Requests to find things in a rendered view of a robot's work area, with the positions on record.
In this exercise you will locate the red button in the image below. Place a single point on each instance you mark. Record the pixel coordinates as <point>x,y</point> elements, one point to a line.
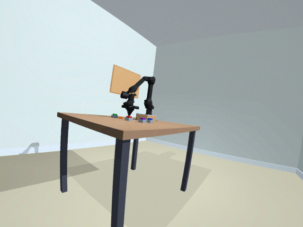
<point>129,118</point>

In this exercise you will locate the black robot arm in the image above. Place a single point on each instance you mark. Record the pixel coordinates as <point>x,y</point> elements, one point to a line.
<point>130,94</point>

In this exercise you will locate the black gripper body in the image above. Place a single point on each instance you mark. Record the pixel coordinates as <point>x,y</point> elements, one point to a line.
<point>130,106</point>

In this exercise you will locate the blue button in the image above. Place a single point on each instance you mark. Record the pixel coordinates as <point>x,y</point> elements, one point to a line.
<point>149,120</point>

